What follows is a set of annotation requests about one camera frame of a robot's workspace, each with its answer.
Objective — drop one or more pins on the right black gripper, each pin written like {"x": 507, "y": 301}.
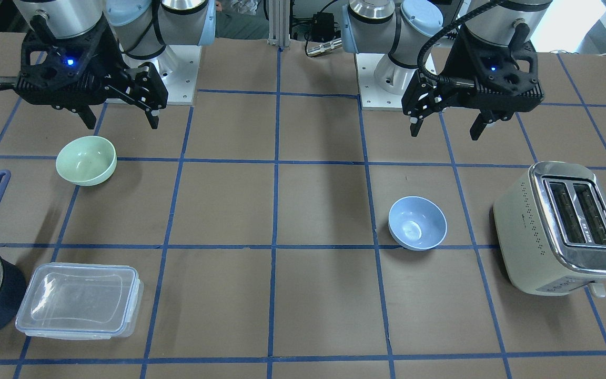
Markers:
{"x": 115, "y": 59}

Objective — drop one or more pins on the green bowl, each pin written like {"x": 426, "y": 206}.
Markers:
{"x": 87, "y": 161}

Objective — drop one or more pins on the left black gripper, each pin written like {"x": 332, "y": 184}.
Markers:
{"x": 451, "y": 64}

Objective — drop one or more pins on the black power adapter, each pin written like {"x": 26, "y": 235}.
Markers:
{"x": 322, "y": 27}

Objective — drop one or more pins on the blue bowl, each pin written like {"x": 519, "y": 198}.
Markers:
{"x": 417, "y": 224}

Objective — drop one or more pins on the clear plastic food container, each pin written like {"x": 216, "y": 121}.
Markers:
{"x": 72, "y": 301}

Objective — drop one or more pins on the aluminium frame post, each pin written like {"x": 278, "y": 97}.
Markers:
{"x": 279, "y": 14}

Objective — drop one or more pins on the cream two-slot toaster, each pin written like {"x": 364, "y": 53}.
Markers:
{"x": 551, "y": 228}

